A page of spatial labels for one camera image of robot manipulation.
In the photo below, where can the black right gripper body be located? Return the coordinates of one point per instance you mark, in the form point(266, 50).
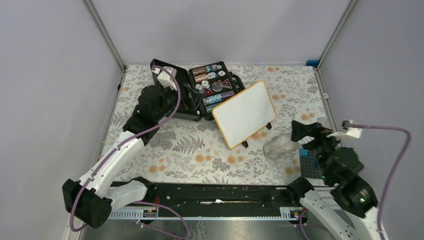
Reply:
point(322, 145)

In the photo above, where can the light blue poker chip stack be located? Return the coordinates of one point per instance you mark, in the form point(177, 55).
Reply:
point(214, 99)

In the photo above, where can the copper poker chip stack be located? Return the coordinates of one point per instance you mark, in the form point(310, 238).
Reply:
point(199, 74)

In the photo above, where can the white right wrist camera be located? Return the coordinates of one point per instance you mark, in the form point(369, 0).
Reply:
point(347, 133)

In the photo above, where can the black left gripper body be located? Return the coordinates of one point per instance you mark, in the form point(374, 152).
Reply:
point(186, 102)

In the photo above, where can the light blue lego brick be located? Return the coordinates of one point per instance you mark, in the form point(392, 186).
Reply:
point(306, 154)

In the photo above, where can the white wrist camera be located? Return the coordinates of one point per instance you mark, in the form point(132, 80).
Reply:
point(165, 79)
point(347, 133)

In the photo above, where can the silver round dealer button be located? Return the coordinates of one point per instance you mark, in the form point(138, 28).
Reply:
point(217, 86)

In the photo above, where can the red triangle card marker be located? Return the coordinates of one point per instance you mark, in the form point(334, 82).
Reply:
point(226, 84)

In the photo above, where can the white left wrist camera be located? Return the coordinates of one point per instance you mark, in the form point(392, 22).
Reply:
point(165, 79)

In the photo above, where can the blue corner bracket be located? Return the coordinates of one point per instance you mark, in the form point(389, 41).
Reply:
point(312, 63)

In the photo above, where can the yellow framed whiteboard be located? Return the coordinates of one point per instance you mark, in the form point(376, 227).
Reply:
point(244, 114)

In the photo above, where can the black poker chip case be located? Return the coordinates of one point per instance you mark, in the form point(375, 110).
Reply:
point(216, 72)

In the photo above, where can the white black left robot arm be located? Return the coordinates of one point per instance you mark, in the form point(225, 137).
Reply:
point(91, 199)

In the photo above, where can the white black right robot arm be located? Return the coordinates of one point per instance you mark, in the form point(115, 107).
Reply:
point(339, 167)

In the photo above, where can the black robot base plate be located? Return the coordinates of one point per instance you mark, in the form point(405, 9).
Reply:
point(224, 200)

